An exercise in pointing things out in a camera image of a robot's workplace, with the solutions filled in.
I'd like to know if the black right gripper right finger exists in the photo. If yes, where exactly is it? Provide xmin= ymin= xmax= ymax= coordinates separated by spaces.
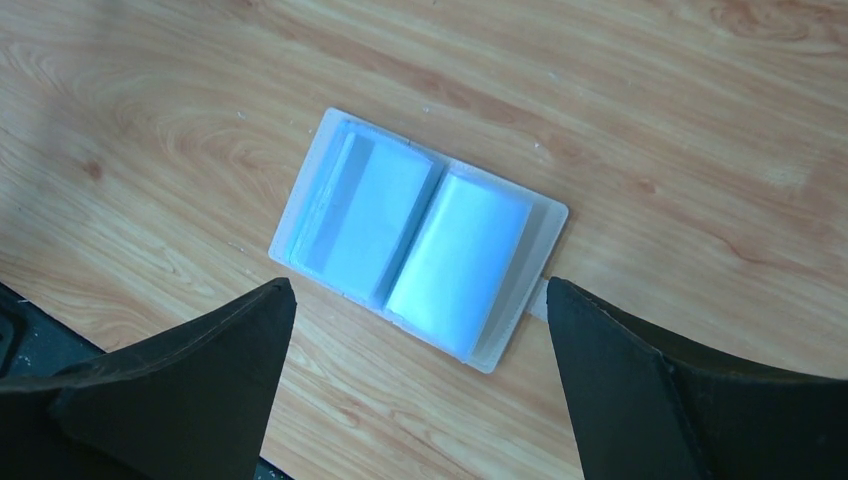
xmin=546 ymin=277 xmax=847 ymax=479

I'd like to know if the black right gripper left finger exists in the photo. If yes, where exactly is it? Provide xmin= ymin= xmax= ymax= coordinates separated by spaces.
xmin=0 ymin=277 xmax=298 ymax=480

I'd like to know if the grey translucent card holder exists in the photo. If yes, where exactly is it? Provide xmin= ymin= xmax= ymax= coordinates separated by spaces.
xmin=268 ymin=108 xmax=569 ymax=374

